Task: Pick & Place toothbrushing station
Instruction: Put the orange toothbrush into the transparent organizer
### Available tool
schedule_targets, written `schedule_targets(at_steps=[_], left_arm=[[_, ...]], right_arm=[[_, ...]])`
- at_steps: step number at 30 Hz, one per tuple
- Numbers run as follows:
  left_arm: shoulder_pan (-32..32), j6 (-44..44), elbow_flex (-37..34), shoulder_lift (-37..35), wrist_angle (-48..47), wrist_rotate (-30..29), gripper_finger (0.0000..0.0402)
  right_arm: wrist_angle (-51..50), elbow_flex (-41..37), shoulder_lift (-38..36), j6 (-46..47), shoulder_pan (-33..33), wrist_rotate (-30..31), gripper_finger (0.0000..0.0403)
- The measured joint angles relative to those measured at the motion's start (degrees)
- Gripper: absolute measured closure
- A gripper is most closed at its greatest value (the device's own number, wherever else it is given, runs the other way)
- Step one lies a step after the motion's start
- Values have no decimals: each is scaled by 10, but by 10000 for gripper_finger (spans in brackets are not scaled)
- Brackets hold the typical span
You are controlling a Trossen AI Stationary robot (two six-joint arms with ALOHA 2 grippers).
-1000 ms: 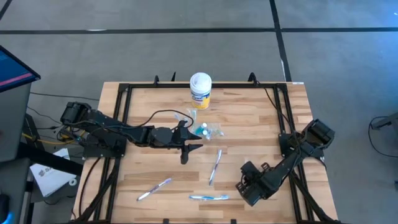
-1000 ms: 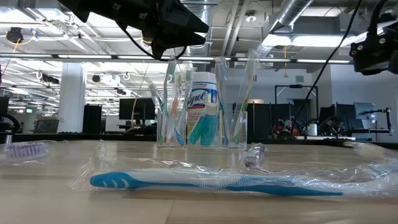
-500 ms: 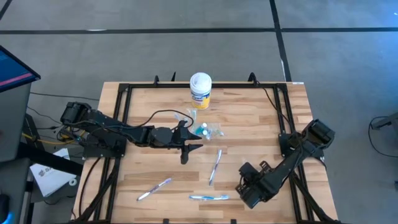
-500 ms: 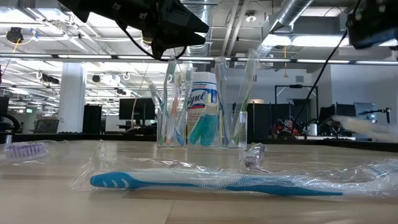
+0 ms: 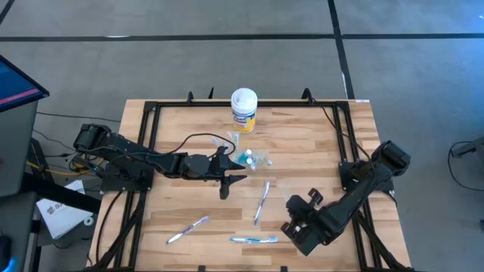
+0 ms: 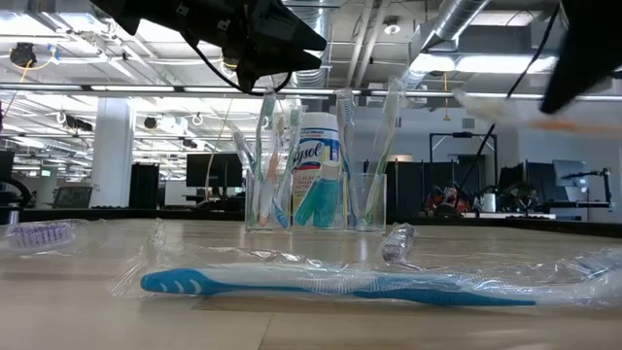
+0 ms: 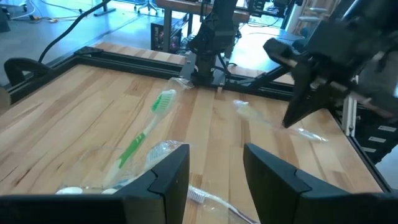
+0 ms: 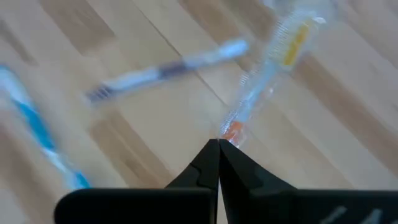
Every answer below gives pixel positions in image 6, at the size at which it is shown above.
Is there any bright ceiling light panel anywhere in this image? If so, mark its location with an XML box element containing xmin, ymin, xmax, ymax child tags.
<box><xmin>410</xmin><ymin>52</ymin><xmax>559</xmax><ymax>75</ymax></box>

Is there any ribbed metal air duct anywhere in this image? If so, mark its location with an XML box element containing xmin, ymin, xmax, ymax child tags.
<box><xmin>388</xmin><ymin>0</ymin><xmax>492</xmax><ymax>93</ymax></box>

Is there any black gantry frame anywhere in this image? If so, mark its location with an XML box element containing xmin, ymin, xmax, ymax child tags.
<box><xmin>429</xmin><ymin>130</ymin><xmax>499</xmax><ymax>218</ymax></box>

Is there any white yellow Lysol wipes canister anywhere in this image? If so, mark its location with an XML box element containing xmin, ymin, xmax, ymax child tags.
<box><xmin>291</xmin><ymin>112</ymin><xmax>341</xmax><ymax>228</ymax></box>

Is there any yellow hanging cord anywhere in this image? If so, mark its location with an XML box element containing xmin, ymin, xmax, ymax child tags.
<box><xmin>440</xmin><ymin>71</ymin><xmax>452</xmax><ymax>123</ymax></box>

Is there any white square pillar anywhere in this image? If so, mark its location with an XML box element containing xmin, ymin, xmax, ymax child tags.
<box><xmin>90</xmin><ymin>96</ymin><xmax>136</xmax><ymax>209</ymax></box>

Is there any purple toothbrush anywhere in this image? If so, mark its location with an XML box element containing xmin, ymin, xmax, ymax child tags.
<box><xmin>378</xmin><ymin>222</ymin><xmax>418</xmax><ymax>266</ymax></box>
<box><xmin>0</xmin><ymin>218</ymin><xmax>106</xmax><ymax>257</ymax></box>

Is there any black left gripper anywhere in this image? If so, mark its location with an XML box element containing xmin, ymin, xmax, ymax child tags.
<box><xmin>177</xmin><ymin>0</ymin><xmax>327</xmax><ymax>93</ymax></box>

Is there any black left camera cable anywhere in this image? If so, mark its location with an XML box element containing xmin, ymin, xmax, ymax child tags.
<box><xmin>187</xmin><ymin>33</ymin><xmax>294</xmax><ymax>94</ymax></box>

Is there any black mesh office chair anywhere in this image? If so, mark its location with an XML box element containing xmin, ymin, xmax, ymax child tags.
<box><xmin>52</xmin><ymin>186</ymin><xmax>93</xmax><ymax>210</ymax></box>

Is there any black aluminium table frame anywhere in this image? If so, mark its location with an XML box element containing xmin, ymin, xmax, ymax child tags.
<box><xmin>0</xmin><ymin>206</ymin><xmax>622</xmax><ymax>229</ymax></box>

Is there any long linear ceiling light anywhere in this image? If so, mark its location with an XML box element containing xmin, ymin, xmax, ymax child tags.
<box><xmin>0</xmin><ymin>82</ymin><xmax>622</xmax><ymax>102</ymax></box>

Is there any dark room divider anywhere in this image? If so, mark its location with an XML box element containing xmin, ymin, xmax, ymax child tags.
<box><xmin>363</xmin><ymin>159</ymin><xmax>500</xmax><ymax>218</ymax></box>

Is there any black computer monitor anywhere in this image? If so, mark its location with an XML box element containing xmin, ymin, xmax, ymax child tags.
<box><xmin>0</xmin><ymin>150</ymin><xmax>16</xmax><ymax>184</ymax></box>
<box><xmin>186</xmin><ymin>153</ymin><xmax>244</xmax><ymax>189</ymax></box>

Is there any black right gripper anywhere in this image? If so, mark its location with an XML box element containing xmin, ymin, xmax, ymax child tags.
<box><xmin>539</xmin><ymin>0</ymin><xmax>622</xmax><ymax>114</ymax></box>

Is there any clear acrylic organizer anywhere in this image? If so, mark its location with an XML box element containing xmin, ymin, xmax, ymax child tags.
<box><xmin>244</xmin><ymin>169</ymin><xmax>389</xmax><ymax>233</ymax></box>

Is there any black boom stand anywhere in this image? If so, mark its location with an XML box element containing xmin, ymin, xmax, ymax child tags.
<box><xmin>561</xmin><ymin>167</ymin><xmax>614</xmax><ymax>214</ymax></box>

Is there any shiny foil air duct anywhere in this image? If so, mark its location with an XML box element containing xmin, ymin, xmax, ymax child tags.
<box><xmin>291</xmin><ymin>0</ymin><xmax>333</xmax><ymax>89</ymax></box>

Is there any black tall cabinet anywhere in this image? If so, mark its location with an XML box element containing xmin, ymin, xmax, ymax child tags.
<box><xmin>128</xmin><ymin>162</ymin><xmax>160</xmax><ymax>209</ymax></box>

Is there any person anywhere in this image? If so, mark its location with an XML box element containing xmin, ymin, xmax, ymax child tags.
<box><xmin>426</xmin><ymin>183</ymin><xmax>472</xmax><ymax>216</ymax></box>

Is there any grey computer monitor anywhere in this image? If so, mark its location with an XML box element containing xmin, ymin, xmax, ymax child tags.
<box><xmin>552</xmin><ymin>158</ymin><xmax>589</xmax><ymax>203</ymax></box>

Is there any black ceiling camera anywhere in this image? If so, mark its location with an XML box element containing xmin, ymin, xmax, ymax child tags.
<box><xmin>9</xmin><ymin>42</ymin><xmax>38</xmax><ymax>69</ymax></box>

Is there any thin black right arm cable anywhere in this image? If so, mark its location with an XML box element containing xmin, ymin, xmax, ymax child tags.
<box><xmin>456</xmin><ymin>2</ymin><xmax>561</xmax><ymax>191</ymax></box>

